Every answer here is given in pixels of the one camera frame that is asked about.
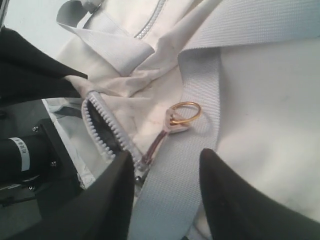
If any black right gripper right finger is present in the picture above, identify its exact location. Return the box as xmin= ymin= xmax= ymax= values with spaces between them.
xmin=199 ymin=148 xmax=320 ymax=240

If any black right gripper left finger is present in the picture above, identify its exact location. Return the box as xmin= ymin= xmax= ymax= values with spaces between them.
xmin=11 ymin=151 xmax=135 ymax=240

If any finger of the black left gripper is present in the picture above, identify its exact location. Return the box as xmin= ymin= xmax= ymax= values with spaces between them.
xmin=0 ymin=27 xmax=88 ymax=81

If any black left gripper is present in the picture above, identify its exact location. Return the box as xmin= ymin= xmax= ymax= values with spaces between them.
xmin=0 ymin=77 xmax=82 ymax=208

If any gold ring zipper pull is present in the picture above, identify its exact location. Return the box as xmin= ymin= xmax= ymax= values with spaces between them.
xmin=139 ymin=101 xmax=202 ymax=170

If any white grey backpack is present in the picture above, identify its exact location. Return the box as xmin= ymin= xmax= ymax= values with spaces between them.
xmin=44 ymin=0 xmax=320 ymax=240

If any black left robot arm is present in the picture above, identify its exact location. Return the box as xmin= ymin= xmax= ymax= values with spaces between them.
xmin=0 ymin=27 xmax=86 ymax=207

